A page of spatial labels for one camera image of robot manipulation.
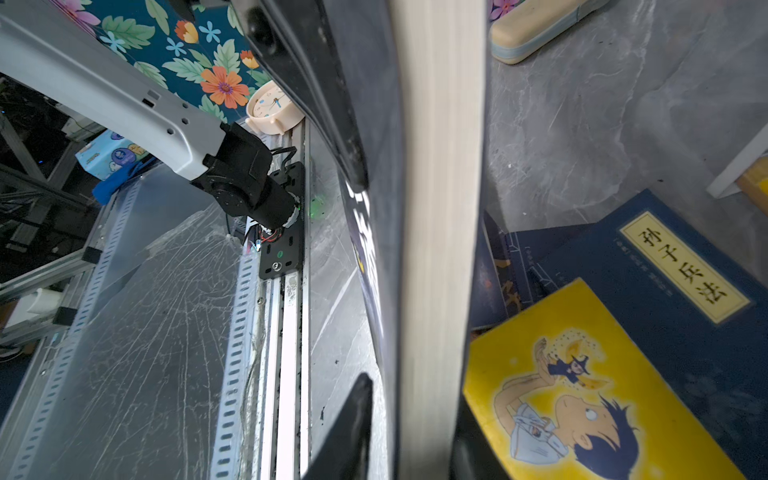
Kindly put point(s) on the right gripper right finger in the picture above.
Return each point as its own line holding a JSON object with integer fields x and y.
{"x": 472, "y": 457}

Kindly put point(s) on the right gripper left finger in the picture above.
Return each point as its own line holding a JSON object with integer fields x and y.
{"x": 345, "y": 453}

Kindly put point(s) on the black wolf cover book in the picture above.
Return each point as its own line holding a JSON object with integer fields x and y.
{"x": 397, "y": 89}

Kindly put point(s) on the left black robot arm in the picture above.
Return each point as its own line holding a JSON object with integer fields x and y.
{"x": 49, "y": 54}

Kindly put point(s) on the yellow cartoon cover book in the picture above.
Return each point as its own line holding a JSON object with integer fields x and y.
{"x": 560, "y": 391}

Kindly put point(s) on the navy book underneath pile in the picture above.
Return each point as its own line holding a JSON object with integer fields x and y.
{"x": 502, "y": 283}

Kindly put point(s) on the navy book at back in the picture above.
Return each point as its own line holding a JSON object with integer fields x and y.
{"x": 695, "y": 313}

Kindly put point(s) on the beige glasses case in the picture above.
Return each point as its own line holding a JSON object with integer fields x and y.
{"x": 523, "y": 27}

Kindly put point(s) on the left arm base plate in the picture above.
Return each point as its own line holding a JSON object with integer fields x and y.
{"x": 282, "y": 252}

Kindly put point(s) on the beige round wall clock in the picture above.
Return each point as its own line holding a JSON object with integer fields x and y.
{"x": 271, "y": 111}

